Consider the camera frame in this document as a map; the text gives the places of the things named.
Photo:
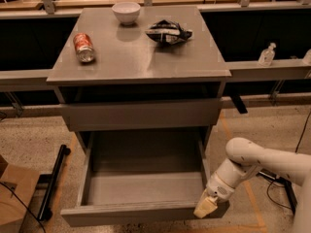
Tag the red soda can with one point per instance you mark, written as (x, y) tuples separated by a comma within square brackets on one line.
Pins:
[(84, 48)]

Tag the grey metal rail shelf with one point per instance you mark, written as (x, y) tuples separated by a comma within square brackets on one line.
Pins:
[(235, 72)]

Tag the brown cardboard box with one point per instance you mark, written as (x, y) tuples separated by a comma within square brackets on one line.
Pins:
[(17, 186)]

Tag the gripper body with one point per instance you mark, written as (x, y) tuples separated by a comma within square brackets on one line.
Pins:
[(219, 187)]

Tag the black floor stand left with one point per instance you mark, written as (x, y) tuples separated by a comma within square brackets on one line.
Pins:
[(45, 211)]

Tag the clear sanitizer bottle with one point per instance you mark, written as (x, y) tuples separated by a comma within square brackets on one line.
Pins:
[(267, 55)]

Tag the grey drawer cabinet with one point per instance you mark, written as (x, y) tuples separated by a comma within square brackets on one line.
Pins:
[(126, 52)]

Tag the grey drawer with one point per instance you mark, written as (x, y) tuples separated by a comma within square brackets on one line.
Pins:
[(135, 176), (141, 115)]

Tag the white ceramic bowl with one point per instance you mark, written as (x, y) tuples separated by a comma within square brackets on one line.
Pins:
[(126, 12)]

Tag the grey top drawer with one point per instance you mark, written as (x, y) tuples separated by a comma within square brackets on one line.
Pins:
[(141, 115)]

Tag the black floor stand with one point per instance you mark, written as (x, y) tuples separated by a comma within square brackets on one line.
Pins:
[(275, 180), (45, 211)]

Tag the black floor stand right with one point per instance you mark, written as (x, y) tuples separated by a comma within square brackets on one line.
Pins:
[(275, 180)]

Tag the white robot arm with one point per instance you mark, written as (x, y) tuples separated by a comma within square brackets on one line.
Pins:
[(244, 159)]

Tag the black crumpled chip bag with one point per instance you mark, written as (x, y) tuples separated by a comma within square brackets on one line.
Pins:
[(168, 32)]

